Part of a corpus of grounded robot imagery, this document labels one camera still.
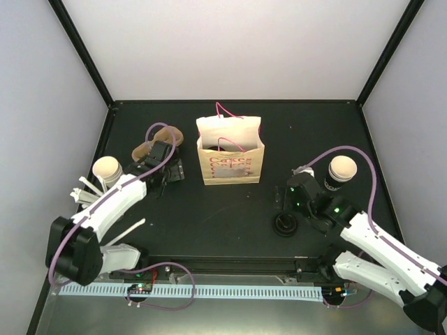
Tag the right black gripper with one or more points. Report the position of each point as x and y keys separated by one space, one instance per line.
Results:
x=278 y=197

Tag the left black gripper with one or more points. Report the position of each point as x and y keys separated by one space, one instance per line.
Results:
x=177 y=172

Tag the black paper coffee cup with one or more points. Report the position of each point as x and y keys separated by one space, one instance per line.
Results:
x=223 y=146

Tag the cake print paper bag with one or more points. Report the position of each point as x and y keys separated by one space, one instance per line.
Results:
x=226 y=168

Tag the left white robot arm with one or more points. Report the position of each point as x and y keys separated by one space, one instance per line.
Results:
x=74 y=247

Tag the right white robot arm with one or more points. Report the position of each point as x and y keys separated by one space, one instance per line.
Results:
x=414 y=283

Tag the stack of black lids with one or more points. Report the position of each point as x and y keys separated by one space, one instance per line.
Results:
x=285 y=224

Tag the right black paper cup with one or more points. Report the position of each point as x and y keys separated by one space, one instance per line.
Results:
x=340 y=171

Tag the white stacked paper cups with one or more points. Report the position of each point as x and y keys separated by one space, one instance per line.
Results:
x=107 y=169

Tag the small circuit board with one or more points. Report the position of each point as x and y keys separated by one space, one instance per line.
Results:
x=140 y=288

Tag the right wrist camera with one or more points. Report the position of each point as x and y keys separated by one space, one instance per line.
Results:
x=303 y=169

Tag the light blue cable duct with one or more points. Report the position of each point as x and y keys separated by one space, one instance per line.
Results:
x=258 y=292

